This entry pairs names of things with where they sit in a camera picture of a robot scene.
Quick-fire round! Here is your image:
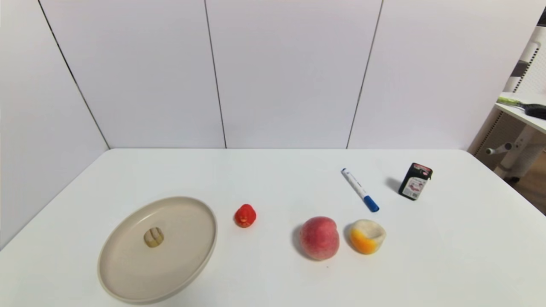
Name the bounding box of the small tan bun toy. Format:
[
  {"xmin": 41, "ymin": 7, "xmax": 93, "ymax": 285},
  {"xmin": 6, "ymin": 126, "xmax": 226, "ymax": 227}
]
[{"xmin": 143, "ymin": 227, "xmax": 165, "ymax": 248}]

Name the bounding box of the beige brown round plate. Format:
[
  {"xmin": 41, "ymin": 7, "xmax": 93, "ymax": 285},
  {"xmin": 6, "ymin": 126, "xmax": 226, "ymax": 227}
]
[{"xmin": 97, "ymin": 196, "xmax": 218, "ymax": 304}]

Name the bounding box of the red strawberry toy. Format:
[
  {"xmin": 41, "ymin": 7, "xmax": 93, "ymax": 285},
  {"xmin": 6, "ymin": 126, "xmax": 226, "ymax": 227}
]
[{"xmin": 234, "ymin": 204, "xmax": 257, "ymax": 228}]

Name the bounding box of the white marker with blue cap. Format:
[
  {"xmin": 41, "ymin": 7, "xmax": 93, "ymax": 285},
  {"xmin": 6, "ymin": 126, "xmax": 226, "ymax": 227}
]
[{"xmin": 341, "ymin": 168, "xmax": 380, "ymax": 213}]

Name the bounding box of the pink red peach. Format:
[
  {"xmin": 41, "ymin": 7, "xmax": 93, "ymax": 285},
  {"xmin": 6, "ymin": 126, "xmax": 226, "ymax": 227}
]
[{"xmin": 299, "ymin": 216, "xmax": 340, "ymax": 261}]

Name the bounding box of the orange white fruit half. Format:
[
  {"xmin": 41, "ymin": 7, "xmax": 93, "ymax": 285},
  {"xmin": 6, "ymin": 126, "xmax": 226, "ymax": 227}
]
[{"xmin": 349, "ymin": 219, "xmax": 387, "ymax": 255}]

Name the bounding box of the small black printed box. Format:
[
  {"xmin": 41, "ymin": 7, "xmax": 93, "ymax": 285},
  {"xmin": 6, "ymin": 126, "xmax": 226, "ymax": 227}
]
[{"xmin": 398, "ymin": 162, "xmax": 433, "ymax": 201}]

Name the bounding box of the white side desk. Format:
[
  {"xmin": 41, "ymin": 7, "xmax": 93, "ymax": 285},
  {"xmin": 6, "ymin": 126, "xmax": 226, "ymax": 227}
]
[{"xmin": 486, "ymin": 92, "xmax": 546, "ymax": 180}]

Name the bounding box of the black brush head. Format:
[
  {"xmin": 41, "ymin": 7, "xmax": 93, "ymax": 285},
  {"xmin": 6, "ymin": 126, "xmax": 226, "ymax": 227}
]
[{"xmin": 524, "ymin": 104, "xmax": 546, "ymax": 120}]

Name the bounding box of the white perforated panel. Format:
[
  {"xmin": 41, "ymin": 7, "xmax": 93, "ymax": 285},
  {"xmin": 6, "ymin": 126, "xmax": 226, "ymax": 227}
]
[{"xmin": 503, "ymin": 26, "xmax": 546, "ymax": 95}]

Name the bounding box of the green handled tool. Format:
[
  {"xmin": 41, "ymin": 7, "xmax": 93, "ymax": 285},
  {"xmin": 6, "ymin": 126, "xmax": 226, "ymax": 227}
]
[{"xmin": 497, "ymin": 97, "xmax": 529, "ymax": 108}]

